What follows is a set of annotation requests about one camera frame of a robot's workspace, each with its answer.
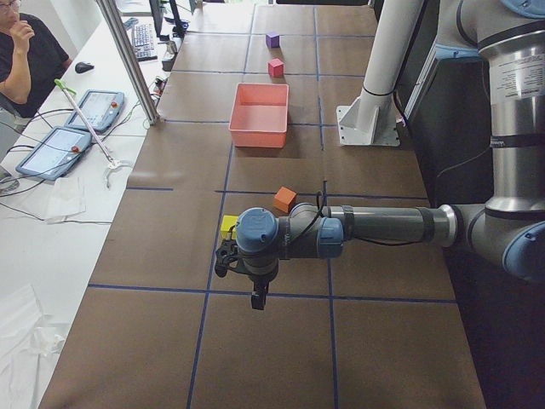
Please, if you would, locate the orange foam block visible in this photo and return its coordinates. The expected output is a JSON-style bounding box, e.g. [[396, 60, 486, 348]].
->
[[273, 187, 297, 213]]

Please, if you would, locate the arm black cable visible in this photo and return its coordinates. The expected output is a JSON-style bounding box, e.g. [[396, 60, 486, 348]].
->
[[215, 190, 427, 278]]

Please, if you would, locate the purple foam block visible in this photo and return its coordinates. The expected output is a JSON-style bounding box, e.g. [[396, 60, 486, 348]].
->
[[266, 32, 280, 49]]

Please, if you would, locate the seated person black shirt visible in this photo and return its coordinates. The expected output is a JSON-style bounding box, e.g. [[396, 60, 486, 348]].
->
[[1, 1, 72, 118]]

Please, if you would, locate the yellow foam block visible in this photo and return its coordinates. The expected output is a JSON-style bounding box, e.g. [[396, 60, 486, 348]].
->
[[221, 215, 238, 239]]

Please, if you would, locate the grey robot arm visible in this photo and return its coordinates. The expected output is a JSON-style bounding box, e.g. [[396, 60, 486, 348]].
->
[[215, 1, 544, 309]]

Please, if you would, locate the teach pendant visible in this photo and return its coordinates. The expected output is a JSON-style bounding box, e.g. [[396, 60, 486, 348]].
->
[[78, 89, 125, 134], [15, 126, 91, 181]]

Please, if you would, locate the red foam block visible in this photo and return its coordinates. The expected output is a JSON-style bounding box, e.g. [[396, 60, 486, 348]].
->
[[267, 59, 284, 78]]

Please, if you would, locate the pink plastic bin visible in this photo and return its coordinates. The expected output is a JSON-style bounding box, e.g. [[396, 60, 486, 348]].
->
[[229, 83, 290, 148]]

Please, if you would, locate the black computer mouse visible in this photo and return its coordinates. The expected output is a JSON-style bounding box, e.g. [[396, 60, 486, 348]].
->
[[74, 61, 95, 73]]

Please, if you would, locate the aluminium frame post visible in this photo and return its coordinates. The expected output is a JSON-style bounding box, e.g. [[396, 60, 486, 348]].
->
[[96, 0, 159, 125]]

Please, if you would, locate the black monitor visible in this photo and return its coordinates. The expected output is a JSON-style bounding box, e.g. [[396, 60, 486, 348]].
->
[[148, 0, 178, 38]]

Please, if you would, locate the reacher grabber tool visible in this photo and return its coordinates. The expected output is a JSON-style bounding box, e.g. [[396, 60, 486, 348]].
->
[[54, 79, 134, 189]]

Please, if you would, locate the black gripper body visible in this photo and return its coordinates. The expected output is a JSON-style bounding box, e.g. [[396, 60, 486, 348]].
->
[[240, 256, 278, 295]]

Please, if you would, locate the far teach pendant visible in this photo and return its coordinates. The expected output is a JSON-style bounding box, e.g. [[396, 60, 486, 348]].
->
[[78, 89, 125, 134]]

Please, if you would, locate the white camera post mount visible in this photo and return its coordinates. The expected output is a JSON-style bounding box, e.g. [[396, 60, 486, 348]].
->
[[336, 0, 424, 147]]

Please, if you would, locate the near teach pendant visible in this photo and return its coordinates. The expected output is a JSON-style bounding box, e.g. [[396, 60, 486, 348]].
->
[[15, 126, 91, 181]]

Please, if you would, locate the black keyboard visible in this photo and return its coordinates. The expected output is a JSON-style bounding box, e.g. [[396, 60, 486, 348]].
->
[[131, 23, 158, 61]]

